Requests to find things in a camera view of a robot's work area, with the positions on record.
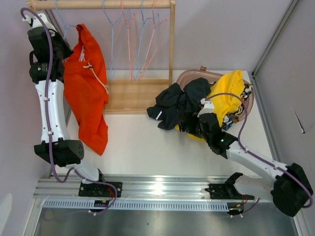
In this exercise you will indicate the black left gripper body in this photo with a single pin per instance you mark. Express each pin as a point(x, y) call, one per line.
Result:
point(62, 50)

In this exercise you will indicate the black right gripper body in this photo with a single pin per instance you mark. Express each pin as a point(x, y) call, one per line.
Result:
point(207, 139)

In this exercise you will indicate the yellow shorts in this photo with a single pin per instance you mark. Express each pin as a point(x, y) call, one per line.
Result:
point(233, 79)

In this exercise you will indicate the camouflage orange black shorts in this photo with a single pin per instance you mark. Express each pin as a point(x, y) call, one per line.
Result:
point(232, 100)

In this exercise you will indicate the blue wire hanger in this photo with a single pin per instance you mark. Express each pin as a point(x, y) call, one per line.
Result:
point(65, 25)
point(145, 42)
point(118, 32)

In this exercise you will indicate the pink wire hanger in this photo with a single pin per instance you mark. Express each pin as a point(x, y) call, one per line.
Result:
point(160, 34)
point(128, 22)

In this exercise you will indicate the blue orange patterned shorts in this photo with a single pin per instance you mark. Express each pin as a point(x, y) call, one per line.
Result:
point(233, 118)

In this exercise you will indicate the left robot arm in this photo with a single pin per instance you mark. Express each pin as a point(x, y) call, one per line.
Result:
point(47, 69)

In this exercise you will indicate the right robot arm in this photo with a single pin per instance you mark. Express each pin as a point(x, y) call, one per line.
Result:
point(286, 186)

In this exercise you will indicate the pink plastic basket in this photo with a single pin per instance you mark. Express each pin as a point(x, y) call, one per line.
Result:
point(212, 77)

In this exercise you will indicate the wooden clothes rack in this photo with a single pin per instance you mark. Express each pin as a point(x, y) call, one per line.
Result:
point(126, 96)

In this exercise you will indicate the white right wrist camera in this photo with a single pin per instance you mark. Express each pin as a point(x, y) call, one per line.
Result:
point(207, 107)

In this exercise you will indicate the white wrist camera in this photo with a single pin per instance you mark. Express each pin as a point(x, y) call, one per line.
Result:
point(35, 22)
point(207, 107)

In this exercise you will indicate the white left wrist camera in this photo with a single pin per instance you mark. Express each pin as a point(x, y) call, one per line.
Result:
point(35, 22)

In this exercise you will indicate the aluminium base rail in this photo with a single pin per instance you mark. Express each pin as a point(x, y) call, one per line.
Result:
point(137, 187)

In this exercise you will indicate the white slotted cable duct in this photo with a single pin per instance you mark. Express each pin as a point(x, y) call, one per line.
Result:
point(137, 205)

